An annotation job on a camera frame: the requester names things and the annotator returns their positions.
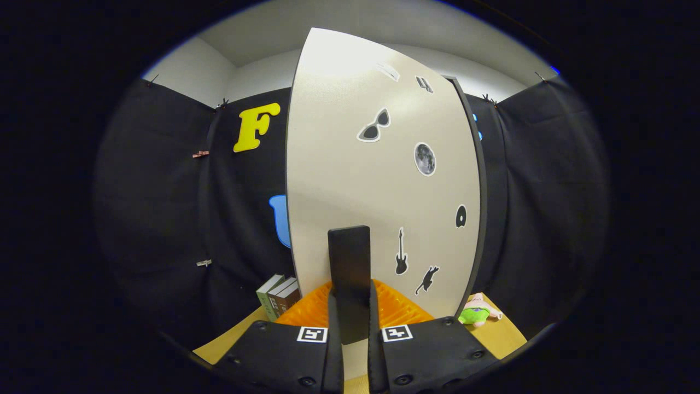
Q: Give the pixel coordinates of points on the green book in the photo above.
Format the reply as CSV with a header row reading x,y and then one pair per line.
x,y
266,298

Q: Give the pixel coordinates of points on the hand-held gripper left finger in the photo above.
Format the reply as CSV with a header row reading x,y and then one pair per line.
x,y
334,361

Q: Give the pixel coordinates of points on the pink clip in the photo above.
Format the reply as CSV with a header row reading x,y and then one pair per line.
x,y
200,154

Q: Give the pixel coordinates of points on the black backdrop cloth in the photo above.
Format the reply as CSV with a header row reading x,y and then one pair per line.
x,y
547,219

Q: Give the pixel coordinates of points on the small green-bodied plush toy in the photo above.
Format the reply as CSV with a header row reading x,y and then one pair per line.
x,y
477,313

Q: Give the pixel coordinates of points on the beige cabinet door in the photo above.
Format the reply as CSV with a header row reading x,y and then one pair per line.
x,y
339,164

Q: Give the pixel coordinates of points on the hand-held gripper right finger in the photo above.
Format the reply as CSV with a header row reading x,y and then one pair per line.
x,y
376,361

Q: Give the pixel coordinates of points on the black backdrop clip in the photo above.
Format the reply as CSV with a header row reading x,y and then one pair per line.
x,y
488,100
540,76
150,80
223,103

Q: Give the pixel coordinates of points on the dark grey cabinet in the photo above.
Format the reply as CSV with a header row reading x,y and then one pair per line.
x,y
483,219

